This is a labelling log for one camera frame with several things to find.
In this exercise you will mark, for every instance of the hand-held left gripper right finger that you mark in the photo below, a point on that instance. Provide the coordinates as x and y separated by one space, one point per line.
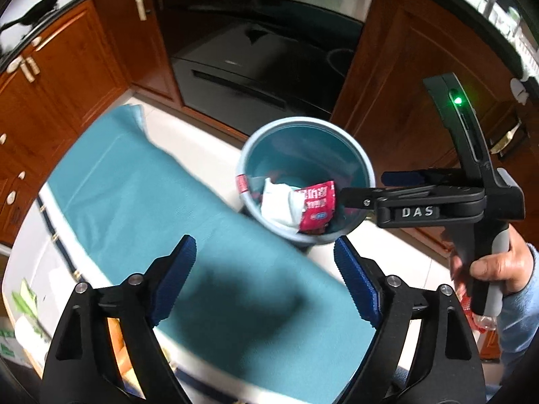
358 286

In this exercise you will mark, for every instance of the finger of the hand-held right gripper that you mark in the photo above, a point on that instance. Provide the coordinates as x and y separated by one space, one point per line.
400 178
358 200

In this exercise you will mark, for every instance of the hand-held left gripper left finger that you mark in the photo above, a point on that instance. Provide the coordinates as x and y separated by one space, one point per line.
177 277

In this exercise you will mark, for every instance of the blue-grey plastic bin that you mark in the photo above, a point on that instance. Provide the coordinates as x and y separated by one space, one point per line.
303 151

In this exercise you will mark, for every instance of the person's right forearm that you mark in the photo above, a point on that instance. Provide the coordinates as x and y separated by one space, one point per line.
520 315

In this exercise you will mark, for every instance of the person's right hand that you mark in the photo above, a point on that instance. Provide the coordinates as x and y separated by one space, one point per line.
499 267

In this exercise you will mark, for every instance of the red snack packet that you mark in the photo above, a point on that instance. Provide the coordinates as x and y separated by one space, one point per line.
318 206

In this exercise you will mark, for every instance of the crumpled white tissue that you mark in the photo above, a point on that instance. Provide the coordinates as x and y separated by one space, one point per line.
278 202

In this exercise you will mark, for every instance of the tablecloth with star trim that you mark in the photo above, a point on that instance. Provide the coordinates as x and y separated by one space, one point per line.
147 202

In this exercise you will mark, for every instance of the red plastic bottle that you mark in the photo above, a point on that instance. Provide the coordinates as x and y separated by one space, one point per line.
484 336

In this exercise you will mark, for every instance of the green and white carton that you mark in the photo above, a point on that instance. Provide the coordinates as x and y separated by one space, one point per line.
21 328

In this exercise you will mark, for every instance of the built-in black oven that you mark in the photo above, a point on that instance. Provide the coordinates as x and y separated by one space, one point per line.
261 59

